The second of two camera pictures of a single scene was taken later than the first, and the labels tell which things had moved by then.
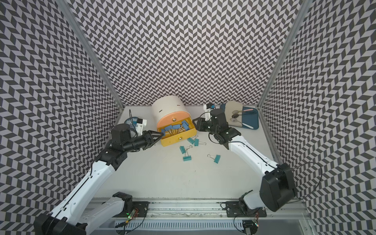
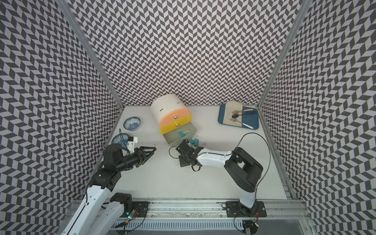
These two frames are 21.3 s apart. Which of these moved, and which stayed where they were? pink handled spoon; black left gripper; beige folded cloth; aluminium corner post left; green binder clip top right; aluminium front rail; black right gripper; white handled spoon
Moved: black left gripper; black right gripper
Stayed: aluminium corner post left; pink handled spoon; aluminium front rail; white handled spoon; green binder clip top right; beige folded cloth
